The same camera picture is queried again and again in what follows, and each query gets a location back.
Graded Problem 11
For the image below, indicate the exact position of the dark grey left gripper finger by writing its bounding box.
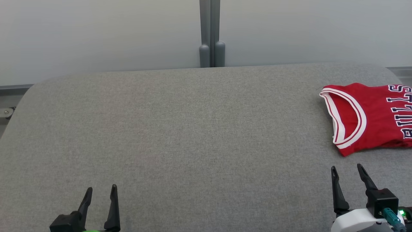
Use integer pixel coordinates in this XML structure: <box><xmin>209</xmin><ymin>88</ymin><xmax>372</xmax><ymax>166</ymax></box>
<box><xmin>78</xmin><ymin>187</ymin><xmax>93</xmax><ymax>223</ymax></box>
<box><xmin>103</xmin><ymin>184</ymin><xmax>121</xmax><ymax>232</ymax></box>

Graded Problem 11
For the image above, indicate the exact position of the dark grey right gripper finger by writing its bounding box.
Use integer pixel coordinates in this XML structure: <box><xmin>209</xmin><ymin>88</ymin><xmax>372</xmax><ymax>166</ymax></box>
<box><xmin>357</xmin><ymin>163</ymin><xmax>379</xmax><ymax>191</ymax></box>
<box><xmin>331</xmin><ymin>166</ymin><xmax>350</xmax><ymax>215</ymax></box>

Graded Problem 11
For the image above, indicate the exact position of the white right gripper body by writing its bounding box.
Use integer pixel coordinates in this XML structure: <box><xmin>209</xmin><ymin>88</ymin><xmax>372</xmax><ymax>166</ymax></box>
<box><xmin>331</xmin><ymin>208</ymin><xmax>392</xmax><ymax>232</ymax></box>

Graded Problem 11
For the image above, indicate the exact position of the red white basketball jersey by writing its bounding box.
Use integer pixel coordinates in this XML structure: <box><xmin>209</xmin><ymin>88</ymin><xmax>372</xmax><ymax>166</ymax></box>
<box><xmin>319</xmin><ymin>83</ymin><xmax>412</xmax><ymax>157</ymax></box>

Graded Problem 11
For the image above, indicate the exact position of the grey fabric sofa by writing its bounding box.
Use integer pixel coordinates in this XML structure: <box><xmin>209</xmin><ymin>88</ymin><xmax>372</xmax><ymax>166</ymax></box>
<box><xmin>0</xmin><ymin>63</ymin><xmax>412</xmax><ymax>232</ymax></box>

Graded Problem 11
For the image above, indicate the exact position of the teal plug black cable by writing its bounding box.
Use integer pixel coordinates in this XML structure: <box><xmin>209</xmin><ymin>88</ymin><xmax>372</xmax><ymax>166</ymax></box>
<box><xmin>382</xmin><ymin>208</ymin><xmax>407</xmax><ymax>232</ymax></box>

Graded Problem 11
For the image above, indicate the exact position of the grey partition base rail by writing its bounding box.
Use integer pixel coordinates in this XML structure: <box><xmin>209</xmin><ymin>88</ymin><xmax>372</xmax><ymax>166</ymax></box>
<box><xmin>0</xmin><ymin>84</ymin><xmax>34</xmax><ymax>97</ymax></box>
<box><xmin>386</xmin><ymin>66</ymin><xmax>412</xmax><ymax>78</ymax></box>

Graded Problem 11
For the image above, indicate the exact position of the metal floor bracket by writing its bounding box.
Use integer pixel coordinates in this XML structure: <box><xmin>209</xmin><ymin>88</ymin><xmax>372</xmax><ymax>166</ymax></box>
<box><xmin>0</xmin><ymin>107</ymin><xmax>15</xmax><ymax>120</ymax></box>

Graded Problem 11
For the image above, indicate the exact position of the grey metal post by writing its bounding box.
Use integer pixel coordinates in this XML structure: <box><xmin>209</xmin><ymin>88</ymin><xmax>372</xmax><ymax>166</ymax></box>
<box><xmin>199</xmin><ymin>0</ymin><xmax>211</xmax><ymax>68</ymax></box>
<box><xmin>210</xmin><ymin>0</ymin><xmax>226</xmax><ymax>68</ymax></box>

